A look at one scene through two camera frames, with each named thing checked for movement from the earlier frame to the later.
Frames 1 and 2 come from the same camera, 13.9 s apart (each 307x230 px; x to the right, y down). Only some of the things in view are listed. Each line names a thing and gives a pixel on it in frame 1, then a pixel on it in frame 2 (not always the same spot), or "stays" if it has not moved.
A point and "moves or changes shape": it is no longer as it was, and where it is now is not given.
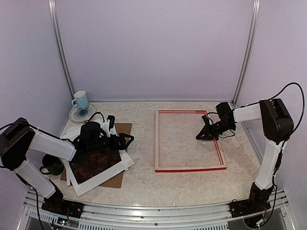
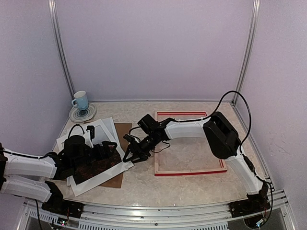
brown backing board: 117,181 stays
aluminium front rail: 275,214 stays
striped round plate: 77,115 stays
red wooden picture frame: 183,168 moves or changes shape
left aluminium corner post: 58,38 stays
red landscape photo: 87,164 stays
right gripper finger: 206,129 to 132,149
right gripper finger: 203,135 to 141,157
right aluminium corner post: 251,48 stays
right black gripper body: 220,128 to 148,145
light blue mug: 80,100 stays
